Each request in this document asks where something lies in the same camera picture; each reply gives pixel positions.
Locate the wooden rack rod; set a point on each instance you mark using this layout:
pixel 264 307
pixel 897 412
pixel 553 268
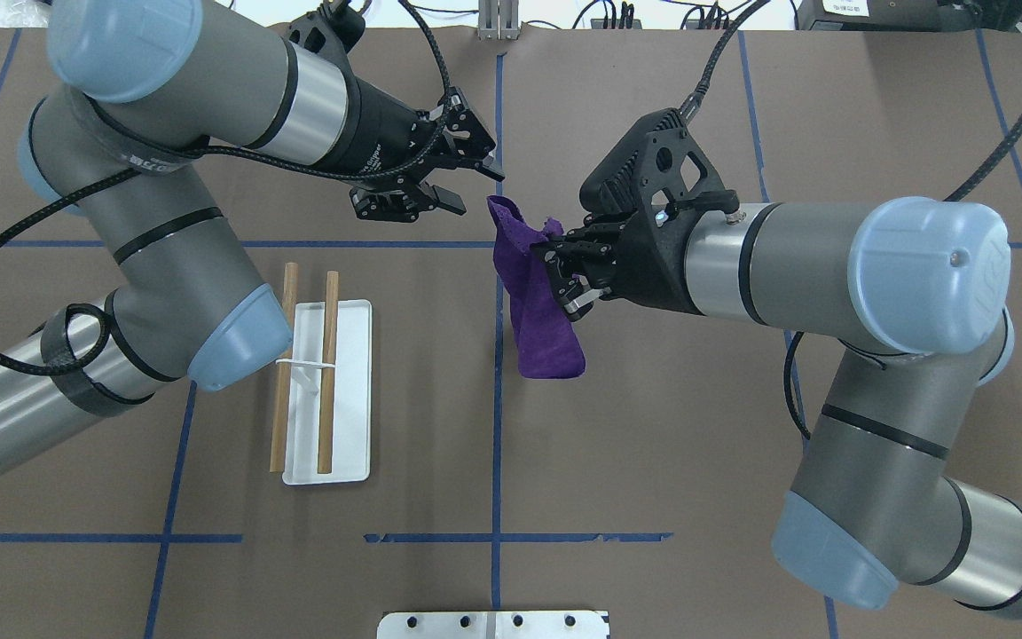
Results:
pixel 326 415
pixel 289 294

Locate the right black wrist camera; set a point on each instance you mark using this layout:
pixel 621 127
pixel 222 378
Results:
pixel 656 168

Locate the inner wooden rack rod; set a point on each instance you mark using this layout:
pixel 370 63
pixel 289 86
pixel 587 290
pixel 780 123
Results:
pixel 326 415

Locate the black device with label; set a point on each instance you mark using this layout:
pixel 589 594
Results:
pixel 908 16

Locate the white towel rack tray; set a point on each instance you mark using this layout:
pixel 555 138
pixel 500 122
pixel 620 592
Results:
pixel 352 429

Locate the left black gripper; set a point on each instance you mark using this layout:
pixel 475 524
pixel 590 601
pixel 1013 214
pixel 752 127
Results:
pixel 380 131

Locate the grey aluminium post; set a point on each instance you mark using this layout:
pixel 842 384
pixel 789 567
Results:
pixel 498 20

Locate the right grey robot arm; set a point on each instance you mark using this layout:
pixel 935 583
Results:
pixel 915 289

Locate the outer wooden rack rod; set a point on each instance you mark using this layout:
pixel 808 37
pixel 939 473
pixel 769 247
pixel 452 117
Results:
pixel 289 294

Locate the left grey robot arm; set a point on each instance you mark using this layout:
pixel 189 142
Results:
pixel 146 89

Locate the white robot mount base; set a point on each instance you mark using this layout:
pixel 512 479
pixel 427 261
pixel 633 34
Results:
pixel 495 624

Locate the purple microfibre towel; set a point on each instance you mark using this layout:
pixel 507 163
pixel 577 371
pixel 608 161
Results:
pixel 547 346

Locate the black cable hub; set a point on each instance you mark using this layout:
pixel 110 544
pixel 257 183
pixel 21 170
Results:
pixel 615 16
pixel 707 16

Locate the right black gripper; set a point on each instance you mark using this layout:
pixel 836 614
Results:
pixel 650 269

